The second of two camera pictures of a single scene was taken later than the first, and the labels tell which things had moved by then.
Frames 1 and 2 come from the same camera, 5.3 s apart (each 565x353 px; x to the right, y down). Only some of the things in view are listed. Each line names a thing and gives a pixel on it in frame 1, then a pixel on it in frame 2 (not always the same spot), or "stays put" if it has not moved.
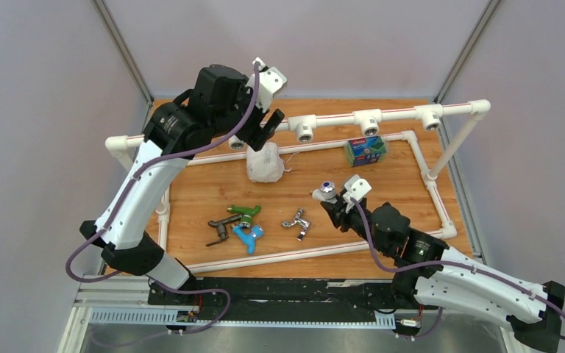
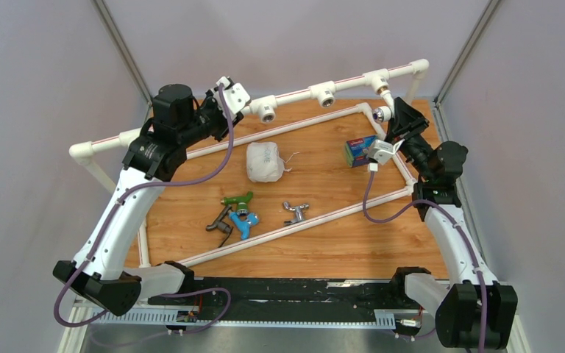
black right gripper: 338,214 → 406,122
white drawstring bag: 265,165 stays put
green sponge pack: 365,151 stays put
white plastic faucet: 326,193 → 386,110
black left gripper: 257,136 → 210,101
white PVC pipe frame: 430,117 → 413,68
